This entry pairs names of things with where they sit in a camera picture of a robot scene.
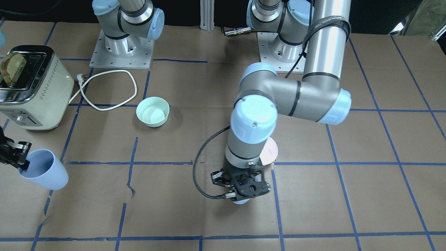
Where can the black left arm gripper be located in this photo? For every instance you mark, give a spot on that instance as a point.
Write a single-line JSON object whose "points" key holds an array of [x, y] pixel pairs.
{"points": [[218, 178]]}

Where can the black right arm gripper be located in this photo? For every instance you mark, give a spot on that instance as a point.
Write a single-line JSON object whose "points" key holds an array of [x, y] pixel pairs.
{"points": [[7, 152]]}

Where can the light blue plastic cup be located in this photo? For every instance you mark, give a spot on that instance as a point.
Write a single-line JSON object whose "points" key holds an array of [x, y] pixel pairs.
{"points": [[45, 170]]}

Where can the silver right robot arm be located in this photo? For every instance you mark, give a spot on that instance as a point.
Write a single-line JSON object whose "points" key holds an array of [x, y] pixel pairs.
{"points": [[121, 18]]}

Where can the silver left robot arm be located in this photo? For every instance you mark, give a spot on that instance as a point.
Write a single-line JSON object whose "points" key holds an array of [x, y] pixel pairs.
{"points": [[319, 30]]}

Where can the pink bowl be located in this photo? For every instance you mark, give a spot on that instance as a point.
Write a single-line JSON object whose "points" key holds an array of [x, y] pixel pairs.
{"points": [[269, 152]]}

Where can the cream chrome toaster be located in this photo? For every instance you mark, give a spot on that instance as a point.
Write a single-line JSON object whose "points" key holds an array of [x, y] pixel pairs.
{"points": [[37, 97]]}

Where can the toast slice in toaster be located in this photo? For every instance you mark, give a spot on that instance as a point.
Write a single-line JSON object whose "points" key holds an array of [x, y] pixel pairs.
{"points": [[11, 68]]}

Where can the mint green bowl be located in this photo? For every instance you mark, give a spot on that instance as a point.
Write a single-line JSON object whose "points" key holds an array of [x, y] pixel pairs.
{"points": [[153, 111]]}

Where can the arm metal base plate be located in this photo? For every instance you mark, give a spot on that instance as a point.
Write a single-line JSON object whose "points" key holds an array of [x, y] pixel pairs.
{"points": [[272, 49], [131, 52]]}

